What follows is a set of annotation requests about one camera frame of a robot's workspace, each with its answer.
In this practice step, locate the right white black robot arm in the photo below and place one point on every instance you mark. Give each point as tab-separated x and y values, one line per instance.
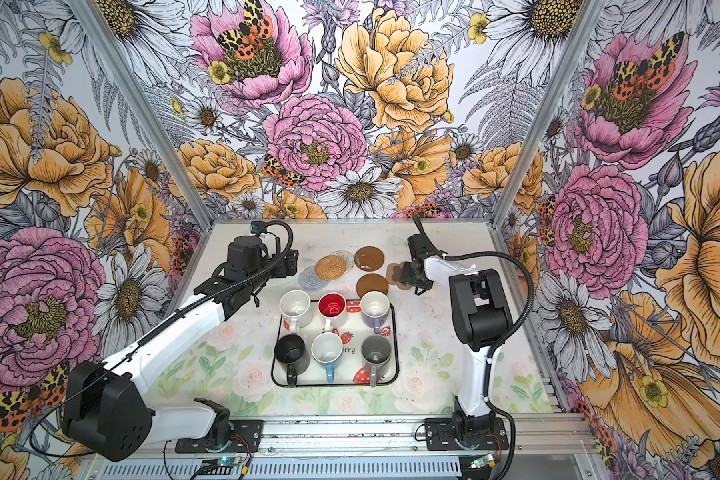
482	322

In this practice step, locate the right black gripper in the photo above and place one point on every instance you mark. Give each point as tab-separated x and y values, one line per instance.
406	277

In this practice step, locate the scratched dark wooden round coaster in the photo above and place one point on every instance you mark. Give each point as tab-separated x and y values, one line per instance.
369	258

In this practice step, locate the aluminium front rail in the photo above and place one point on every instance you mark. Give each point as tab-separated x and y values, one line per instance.
317	436

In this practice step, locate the grey mug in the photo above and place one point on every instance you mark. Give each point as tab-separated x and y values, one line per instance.
377	352

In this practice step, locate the plain wooden round coaster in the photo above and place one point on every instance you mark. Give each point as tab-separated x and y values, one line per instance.
371	282

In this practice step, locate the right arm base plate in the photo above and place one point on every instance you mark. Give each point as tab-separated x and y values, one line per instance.
442	434

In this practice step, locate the paw shaped wooden coaster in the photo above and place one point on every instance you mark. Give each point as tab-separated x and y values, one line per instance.
393	276

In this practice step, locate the lavender mug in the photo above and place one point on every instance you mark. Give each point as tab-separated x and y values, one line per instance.
375	308

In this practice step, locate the strawberry print serving tray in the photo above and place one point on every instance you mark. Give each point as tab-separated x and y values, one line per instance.
351	368

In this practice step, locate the red inside white mug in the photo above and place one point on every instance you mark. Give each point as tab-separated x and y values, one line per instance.
333	310

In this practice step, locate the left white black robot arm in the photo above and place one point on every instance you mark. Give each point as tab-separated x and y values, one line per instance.
105	408

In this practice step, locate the black mug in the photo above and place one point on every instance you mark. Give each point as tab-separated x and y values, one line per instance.
293	357

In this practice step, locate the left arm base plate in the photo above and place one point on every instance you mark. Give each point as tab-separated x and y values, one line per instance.
240	435

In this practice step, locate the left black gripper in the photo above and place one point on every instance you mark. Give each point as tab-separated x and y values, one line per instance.
291	261

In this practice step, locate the multicolour woven round coaster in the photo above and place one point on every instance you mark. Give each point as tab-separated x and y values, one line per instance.
347	257

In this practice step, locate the blue handled white mug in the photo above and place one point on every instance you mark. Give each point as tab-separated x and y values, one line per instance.
326	350

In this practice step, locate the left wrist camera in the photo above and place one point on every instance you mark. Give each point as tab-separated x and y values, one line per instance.
258	227

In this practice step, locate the grey woven round coaster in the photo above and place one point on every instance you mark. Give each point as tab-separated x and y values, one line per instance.
310	281

